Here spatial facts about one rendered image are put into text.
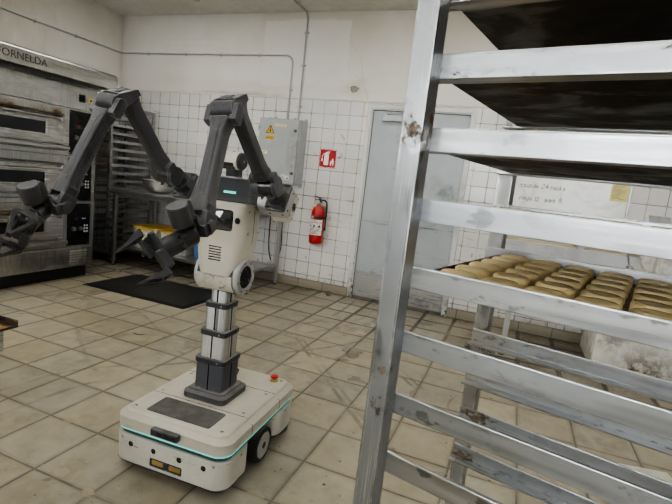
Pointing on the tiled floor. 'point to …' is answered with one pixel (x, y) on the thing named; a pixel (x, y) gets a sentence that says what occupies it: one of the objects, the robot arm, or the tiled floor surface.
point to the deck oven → (45, 158)
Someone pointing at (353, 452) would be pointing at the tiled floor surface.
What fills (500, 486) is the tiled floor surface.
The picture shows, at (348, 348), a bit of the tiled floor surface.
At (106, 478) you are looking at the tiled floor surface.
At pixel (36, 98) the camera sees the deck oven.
